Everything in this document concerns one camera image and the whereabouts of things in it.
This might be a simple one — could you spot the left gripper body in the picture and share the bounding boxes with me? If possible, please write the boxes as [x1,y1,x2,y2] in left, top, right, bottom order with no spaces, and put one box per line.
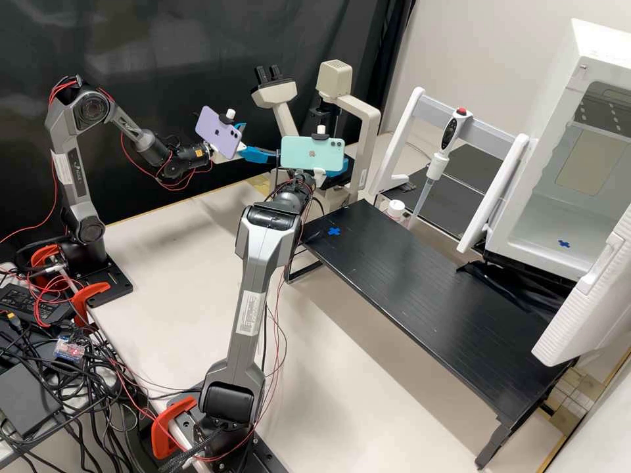
[212,141,250,160]

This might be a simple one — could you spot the cream microscope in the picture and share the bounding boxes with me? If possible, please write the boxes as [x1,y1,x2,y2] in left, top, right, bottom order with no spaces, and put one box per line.
[250,58,383,215]

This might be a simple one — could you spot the white pipette stand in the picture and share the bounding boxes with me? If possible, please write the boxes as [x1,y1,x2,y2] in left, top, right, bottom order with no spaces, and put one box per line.
[368,87,531,255]

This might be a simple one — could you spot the pipette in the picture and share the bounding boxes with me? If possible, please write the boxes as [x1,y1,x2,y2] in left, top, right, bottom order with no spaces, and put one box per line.
[406,106,474,231]

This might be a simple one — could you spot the white incubator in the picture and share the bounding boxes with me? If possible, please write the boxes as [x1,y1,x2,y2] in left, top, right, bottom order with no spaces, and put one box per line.
[485,18,631,286]

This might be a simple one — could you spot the red clamp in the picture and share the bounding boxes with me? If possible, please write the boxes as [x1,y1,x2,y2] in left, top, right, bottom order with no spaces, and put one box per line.
[30,244,65,292]
[71,281,112,327]
[150,396,198,459]

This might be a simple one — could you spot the small circuit board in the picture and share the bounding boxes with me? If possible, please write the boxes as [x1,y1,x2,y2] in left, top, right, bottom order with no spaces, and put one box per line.
[53,334,85,361]

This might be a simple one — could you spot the black power adapter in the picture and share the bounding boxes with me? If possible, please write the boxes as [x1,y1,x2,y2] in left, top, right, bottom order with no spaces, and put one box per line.
[0,283,75,326]

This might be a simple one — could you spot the incubator door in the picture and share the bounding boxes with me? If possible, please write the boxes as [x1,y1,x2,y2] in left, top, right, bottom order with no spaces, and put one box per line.
[531,202,631,368]

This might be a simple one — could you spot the flat black box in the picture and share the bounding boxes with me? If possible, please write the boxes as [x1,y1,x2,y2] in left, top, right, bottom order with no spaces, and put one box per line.
[0,362,63,439]

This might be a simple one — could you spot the left wrist camera phone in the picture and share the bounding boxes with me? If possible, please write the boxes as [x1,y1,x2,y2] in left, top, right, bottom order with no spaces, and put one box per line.
[195,104,247,154]

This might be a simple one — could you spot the wrist camera phone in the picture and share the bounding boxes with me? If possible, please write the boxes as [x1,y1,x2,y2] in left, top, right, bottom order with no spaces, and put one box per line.
[195,104,247,154]
[279,124,347,179]

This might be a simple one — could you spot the right wrist camera phone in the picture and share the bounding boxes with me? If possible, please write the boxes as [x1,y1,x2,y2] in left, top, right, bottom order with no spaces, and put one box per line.
[279,124,347,179]

